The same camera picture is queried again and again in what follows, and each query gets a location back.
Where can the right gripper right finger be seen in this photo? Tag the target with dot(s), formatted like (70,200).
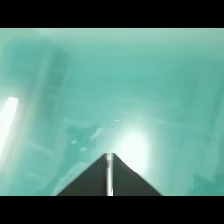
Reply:
(130,183)

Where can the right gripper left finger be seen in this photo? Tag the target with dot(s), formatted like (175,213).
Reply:
(90,183)

